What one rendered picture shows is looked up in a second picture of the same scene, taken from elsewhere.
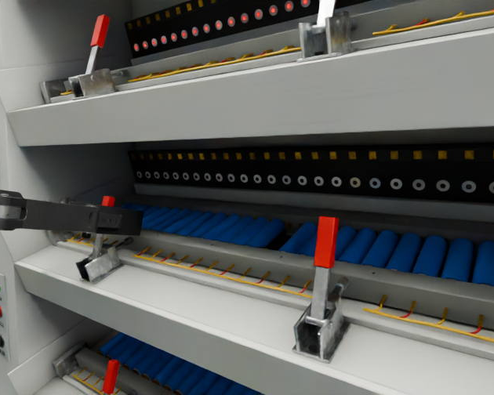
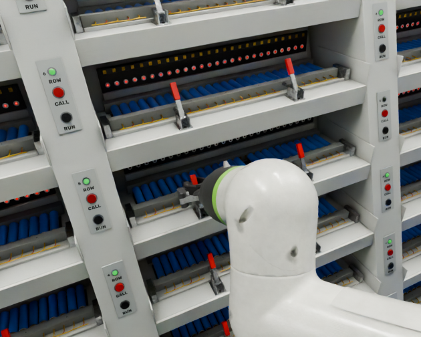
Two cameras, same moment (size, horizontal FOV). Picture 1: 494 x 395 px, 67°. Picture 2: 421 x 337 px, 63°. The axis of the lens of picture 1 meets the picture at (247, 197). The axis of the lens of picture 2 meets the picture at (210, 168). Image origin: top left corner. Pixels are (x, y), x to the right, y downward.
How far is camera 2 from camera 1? 0.72 m
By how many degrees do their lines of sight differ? 53
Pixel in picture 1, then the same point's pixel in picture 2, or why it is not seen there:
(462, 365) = (329, 166)
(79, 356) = (159, 284)
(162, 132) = (242, 133)
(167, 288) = not seen: hidden behind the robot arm
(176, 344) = not seen: hidden behind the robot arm
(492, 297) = (324, 149)
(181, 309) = not seen: hidden behind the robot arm
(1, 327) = (124, 295)
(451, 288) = (316, 152)
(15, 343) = (142, 294)
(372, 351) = (315, 174)
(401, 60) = (321, 99)
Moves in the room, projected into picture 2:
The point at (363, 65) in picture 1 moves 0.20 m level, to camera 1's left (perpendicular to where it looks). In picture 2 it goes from (313, 101) to (278, 123)
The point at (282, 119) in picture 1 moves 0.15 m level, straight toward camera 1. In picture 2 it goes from (291, 118) to (362, 115)
